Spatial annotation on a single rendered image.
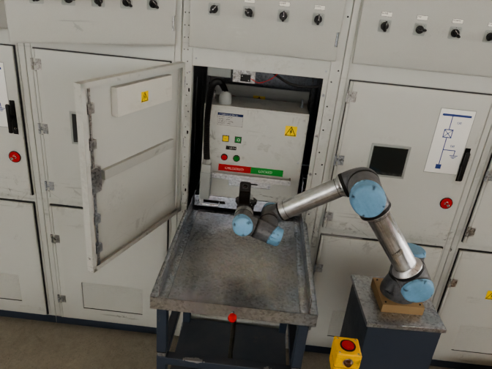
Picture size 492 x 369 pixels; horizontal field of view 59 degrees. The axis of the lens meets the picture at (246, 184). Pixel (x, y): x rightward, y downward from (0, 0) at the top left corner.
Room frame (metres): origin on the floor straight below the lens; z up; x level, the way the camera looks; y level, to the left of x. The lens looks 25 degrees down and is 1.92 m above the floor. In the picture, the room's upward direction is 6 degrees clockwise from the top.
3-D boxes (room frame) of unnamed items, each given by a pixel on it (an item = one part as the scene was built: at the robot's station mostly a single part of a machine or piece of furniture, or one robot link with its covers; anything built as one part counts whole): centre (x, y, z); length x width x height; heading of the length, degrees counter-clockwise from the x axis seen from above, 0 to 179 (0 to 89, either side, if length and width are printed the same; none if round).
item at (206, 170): (1.92, 0.20, 1.04); 0.08 x 0.05 x 0.17; 179
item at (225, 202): (2.00, -0.02, 0.89); 0.54 x 0.05 x 0.06; 89
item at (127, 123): (1.69, 0.46, 1.21); 0.63 x 0.07 x 0.74; 157
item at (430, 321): (1.52, -0.68, 0.74); 0.32 x 0.32 x 0.02; 1
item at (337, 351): (1.07, -0.37, 0.85); 0.08 x 0.08 x 0.10; 89
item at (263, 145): (1.99, -0.02, 1.15); 0.48 x 0.01 x 0.48; 89
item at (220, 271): (1.61, -0.01, 0.82); 0.68 x 0.62 x 0.06; 179
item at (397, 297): (1.52, -0.69, 0.84); 0.15 x 0.15 x 0.10
